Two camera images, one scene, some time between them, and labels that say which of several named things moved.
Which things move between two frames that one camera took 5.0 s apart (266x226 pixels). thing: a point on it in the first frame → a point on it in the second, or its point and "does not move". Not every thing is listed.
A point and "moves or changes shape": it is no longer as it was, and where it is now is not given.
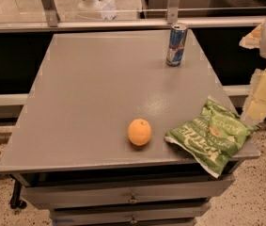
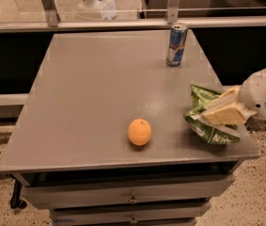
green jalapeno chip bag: x=212 y=137 moves or changes shape
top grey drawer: x=43 y=197 does not move
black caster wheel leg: x=16 y=202 does not move
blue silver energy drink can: x=177 y=44 does not move
